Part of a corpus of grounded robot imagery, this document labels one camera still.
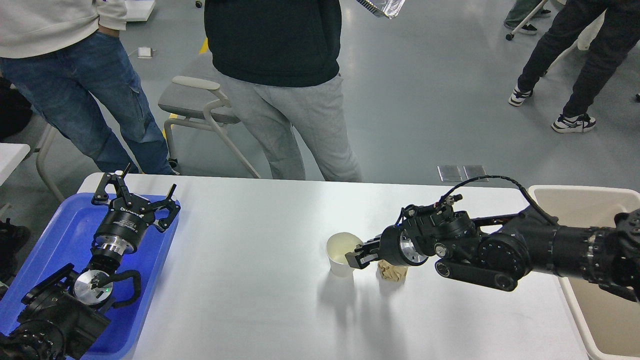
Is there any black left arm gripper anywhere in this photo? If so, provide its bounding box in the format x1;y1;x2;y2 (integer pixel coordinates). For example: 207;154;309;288
91;163;181;255

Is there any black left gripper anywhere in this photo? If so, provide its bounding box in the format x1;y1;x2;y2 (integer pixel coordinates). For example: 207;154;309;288
377;225;429;267

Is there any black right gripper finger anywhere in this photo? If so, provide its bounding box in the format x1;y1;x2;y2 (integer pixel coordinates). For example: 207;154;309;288
345;250;381;270
354;239;380;253

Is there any white paper cup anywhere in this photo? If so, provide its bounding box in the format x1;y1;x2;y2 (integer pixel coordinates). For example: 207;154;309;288
326;232;364;278

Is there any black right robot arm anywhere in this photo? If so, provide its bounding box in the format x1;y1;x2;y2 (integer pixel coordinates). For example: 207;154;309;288
345;183;640;303

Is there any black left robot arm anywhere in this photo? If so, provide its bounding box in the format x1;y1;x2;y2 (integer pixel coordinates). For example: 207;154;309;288
1;174;440;360

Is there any crumpled brown paper ball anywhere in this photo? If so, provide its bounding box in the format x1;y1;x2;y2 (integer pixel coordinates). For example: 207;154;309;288
377;260;409;283

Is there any blue plastic tray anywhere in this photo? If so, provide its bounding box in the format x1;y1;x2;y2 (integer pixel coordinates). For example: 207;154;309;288
0;193;180;360

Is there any left metal floor plate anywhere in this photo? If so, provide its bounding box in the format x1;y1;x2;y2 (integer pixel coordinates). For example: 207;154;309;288
437;165;463;183

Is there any metal floor plate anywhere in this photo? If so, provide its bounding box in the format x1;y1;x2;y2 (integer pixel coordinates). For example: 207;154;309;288
462;165;489;182
437;165;463;183

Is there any right metal floor plate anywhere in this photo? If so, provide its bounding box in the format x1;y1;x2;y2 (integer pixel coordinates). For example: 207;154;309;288
462;165;489;182

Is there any grey office chair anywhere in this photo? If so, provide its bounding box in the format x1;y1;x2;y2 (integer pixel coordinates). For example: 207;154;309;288
157;51;261;179

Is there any white side table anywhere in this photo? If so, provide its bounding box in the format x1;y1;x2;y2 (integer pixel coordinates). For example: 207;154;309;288
1;121;66;203

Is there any small white floor adapter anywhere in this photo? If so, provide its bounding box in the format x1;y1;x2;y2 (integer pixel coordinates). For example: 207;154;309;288
136;47;153;59

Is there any person in blue jeans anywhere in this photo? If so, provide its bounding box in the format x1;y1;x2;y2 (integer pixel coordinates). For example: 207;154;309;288
0;0;175;175

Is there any white box on floor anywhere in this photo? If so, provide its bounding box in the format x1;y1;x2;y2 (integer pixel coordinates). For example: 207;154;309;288
125;0;157;23

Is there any person in black sweater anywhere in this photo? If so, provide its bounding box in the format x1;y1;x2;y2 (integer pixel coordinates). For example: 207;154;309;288
203;0;363;183

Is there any beige plastic bin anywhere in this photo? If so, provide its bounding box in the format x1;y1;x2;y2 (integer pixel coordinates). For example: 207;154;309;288
528;185;640;360

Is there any clear plastic bag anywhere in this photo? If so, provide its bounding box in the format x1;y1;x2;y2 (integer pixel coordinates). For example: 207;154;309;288
356;0;405;19

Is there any white chair leg with caster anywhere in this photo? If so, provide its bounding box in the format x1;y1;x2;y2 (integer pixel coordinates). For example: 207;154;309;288
505;0;551;41

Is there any person's foot far background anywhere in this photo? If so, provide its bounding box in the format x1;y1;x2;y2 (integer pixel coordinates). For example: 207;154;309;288
503;0;541;35

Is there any person in black trousers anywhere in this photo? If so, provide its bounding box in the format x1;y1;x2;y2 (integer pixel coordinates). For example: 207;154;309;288
508;0;640;134

